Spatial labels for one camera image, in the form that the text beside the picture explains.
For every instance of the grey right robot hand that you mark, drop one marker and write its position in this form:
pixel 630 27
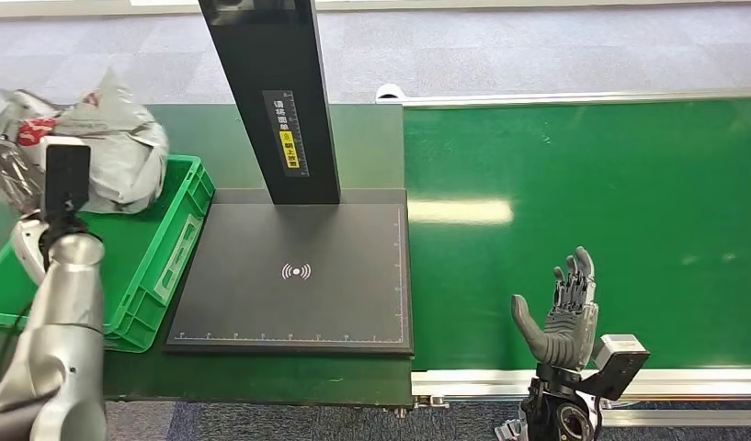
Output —
pixel 564 335

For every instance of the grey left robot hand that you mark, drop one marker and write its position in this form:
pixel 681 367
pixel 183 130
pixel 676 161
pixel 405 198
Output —
pixel 28 243

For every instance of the grey-white poly bag package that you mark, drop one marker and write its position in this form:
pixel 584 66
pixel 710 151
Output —
pixel 119 152

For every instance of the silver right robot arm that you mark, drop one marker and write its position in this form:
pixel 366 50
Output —
pixel 558 414

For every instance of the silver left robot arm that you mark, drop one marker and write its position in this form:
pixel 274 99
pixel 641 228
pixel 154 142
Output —
pixel 64 316

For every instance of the shiny crinkled plastic package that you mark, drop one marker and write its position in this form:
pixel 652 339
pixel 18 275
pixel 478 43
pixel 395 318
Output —
pixel 9 173

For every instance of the white package red print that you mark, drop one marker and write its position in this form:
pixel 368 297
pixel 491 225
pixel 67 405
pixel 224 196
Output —
pixel 31 128

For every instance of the green conveyor belt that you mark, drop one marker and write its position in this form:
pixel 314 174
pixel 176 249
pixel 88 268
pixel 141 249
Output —
pixel 594 182

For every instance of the green plastic crate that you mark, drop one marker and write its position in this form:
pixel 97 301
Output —
pixel 143 286

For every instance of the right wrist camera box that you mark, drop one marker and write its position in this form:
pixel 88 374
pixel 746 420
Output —
pixel 618 359

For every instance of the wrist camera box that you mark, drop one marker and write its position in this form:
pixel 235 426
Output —
pixel 618 359
pixel 67 176

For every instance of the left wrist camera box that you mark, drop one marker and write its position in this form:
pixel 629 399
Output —
pixel 67 176

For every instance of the aluminium conveyor frame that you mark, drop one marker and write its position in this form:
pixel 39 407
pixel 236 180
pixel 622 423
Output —
pixel 484 383

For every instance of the black scanner base plate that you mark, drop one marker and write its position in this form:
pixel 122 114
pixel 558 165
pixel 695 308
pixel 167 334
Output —
pixel 290 304

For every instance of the scanner post label sticker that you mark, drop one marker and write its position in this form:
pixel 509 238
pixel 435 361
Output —
pixel 287 131

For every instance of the black scanner post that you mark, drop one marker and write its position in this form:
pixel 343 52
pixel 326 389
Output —
pixel 259 61

